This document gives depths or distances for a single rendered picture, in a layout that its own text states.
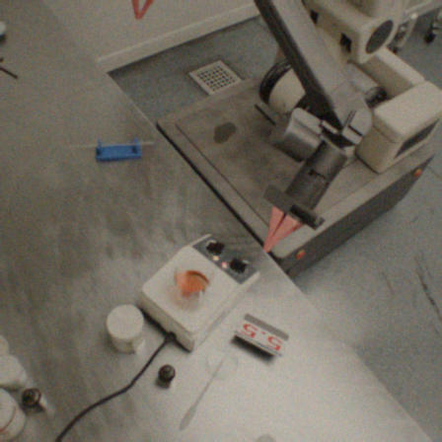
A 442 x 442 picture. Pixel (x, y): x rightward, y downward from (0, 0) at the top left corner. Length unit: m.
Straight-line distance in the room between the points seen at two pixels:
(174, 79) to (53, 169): 1.43
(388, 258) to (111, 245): 1.29
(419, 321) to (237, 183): 0.87
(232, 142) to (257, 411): 1.03
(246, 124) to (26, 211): 0.94
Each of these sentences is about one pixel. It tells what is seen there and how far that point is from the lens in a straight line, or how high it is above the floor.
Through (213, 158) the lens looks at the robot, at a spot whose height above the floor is 0.36.
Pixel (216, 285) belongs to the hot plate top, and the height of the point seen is 0.84.
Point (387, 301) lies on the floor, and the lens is 1.89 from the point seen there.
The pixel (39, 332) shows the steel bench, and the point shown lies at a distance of 0.89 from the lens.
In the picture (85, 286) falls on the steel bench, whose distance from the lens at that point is 0.91.
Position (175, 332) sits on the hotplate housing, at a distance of 0.82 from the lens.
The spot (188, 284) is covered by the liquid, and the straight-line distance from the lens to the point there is 0.77.
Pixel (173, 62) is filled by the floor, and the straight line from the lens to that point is 2.52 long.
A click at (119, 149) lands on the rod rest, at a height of 0.76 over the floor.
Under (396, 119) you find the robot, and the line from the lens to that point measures 1.59.
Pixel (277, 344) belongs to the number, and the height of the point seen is 0.77.
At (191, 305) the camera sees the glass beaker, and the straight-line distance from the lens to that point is 0.76.
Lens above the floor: 1.57
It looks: 57 degrees down
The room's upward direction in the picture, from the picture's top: 11 degrees clockwise
